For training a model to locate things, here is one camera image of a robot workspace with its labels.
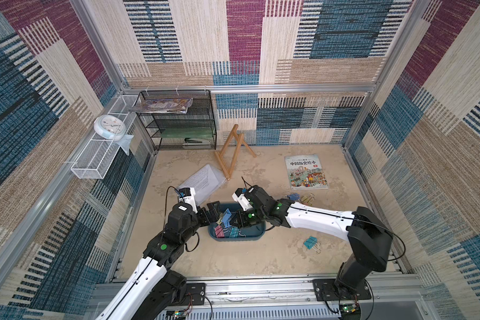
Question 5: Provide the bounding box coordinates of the pink binder clip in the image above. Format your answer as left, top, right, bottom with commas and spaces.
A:
214, 225, 225, 239

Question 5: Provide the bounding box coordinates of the teal binder clip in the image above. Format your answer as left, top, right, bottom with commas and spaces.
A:
229, 227, 240, 238
303, 236, 321, 254

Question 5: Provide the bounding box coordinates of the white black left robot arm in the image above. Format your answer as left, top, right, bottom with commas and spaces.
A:
97, 201, 219, 319

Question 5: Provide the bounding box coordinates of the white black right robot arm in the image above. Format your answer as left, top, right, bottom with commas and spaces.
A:
231, 185, 393, 299

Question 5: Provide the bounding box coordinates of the blue binder clip lower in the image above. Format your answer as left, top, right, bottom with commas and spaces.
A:
222, 208, 232, 229

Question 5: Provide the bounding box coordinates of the teal plastic storage box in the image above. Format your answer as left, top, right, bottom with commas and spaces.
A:
207, 202, 267, 241

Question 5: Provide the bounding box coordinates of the teal binder clip front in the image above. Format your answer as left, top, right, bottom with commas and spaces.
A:
303, 236, 321, 254

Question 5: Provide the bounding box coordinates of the wooden easel stand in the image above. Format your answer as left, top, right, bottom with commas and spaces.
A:
214, 124, 257, 180

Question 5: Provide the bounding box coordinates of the Chinese history picture book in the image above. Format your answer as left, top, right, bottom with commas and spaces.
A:
285, 154, 329, 190

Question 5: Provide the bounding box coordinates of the black stapler on shelf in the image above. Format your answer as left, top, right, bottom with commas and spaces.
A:
184, 138, 211, 145

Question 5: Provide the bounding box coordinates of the magazine on shelf top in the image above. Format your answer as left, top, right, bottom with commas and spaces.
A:
129, 98, 193, 114

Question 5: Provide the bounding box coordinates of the white round clock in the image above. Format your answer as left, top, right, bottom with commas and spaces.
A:
93, 115, 126, 141

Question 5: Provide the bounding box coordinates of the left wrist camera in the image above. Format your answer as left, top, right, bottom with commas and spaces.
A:
178, 187, 197, 213

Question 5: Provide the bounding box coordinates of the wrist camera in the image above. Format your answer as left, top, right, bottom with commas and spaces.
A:
178, 187, 197, 213
232, 188, 253, 211

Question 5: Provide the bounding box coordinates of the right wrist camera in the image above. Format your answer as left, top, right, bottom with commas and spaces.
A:
232, 188, 253, 211

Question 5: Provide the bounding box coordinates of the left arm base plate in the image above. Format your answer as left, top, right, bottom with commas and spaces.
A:
174, 283, 206, 307

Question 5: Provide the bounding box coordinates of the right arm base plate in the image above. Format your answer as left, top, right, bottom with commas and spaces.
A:
312, 278, 372, 302

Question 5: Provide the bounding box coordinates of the black wire shelf rack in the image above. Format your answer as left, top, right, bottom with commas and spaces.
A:
136, 89, 217, 151

